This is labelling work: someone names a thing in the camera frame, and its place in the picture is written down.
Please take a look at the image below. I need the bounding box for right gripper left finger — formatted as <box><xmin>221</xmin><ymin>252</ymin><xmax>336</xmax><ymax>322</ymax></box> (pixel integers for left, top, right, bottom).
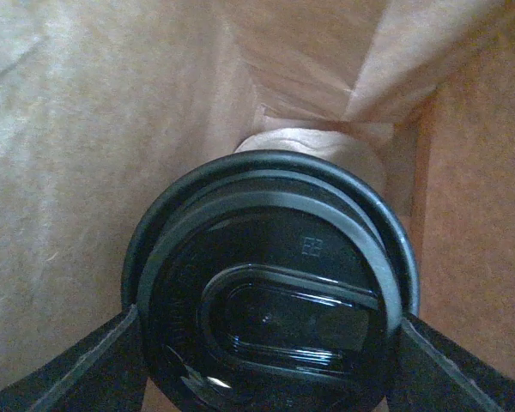
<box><xmin>0</xmin><ymin>303</ymin><xmax>149</xmax><ymax>412</ymax></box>

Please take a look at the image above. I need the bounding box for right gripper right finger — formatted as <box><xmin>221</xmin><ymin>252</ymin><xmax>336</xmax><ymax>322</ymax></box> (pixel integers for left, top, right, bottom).
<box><xmin>387</xmin><ymin>314</ymin><xmax>515</xmax><ymax>411</ymax></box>

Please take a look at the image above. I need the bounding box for black cup lid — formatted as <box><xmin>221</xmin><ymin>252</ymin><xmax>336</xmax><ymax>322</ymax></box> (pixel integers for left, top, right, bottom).
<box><xmin>121</xmin><ymin>150</ymin><xmax>420</xmax><ymax>411</ymax></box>

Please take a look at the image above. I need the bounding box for brown paper bag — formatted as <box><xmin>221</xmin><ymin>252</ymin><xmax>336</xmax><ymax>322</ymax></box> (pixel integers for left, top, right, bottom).
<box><xmin>0</xmin><ymin>1</ymin><xmax>515</xmax><ymax>390</ymax></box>

